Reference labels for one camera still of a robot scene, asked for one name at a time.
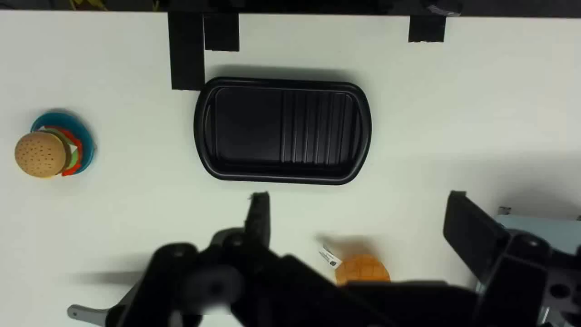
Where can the light blue toaster oven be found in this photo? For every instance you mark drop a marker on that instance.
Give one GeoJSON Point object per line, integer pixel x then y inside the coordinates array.
{"type": "Point", "coordinates": [545, 233]}

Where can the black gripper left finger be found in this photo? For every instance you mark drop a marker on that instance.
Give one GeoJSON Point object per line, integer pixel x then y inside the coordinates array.
{"type": "Point", "coordinates": [258, 219]}

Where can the orange pineapple plushie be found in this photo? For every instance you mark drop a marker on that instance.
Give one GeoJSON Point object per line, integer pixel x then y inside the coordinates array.
{"type": "Point", "coordinates": [362, 269]}

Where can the black ribbed grill tray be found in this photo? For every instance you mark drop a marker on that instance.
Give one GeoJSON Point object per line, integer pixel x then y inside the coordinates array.
{"type": "Point", "coordinates": [282, 130]}

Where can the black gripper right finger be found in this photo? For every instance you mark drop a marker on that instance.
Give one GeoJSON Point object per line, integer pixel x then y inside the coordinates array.
{"type": "Point", "coordinates": [472, 233]}

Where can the short black table clamp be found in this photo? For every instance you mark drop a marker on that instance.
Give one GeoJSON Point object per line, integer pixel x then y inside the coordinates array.
{"type": "Point", "coordinates": [222, 31]}
{"type": "Point", "coordinates": [427, 30]}

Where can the long black table clamp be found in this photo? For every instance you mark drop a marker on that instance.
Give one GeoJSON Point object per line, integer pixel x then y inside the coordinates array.
{"type": "Point", "coordinates": [187, 51]}

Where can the small teal plate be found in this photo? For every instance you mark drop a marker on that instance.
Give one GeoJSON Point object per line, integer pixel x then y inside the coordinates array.
{"type": "Point", "coordinates": [84, 142]}

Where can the toy hamburger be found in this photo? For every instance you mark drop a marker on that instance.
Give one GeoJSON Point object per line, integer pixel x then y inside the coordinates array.
{"type": "Point", "coordinates": [44, 153]}

